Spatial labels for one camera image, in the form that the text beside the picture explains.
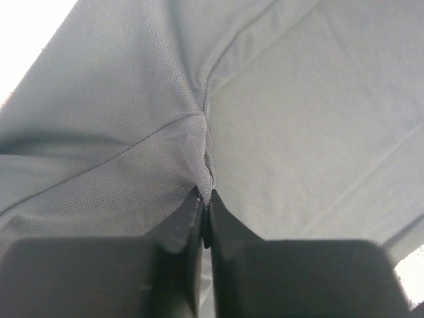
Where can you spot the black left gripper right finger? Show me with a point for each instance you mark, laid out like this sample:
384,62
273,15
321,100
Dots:
253,277

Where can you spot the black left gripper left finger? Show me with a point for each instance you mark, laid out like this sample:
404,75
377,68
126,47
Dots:
153,275

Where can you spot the dark grey t shirt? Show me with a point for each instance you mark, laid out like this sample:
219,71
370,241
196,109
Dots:
306,117

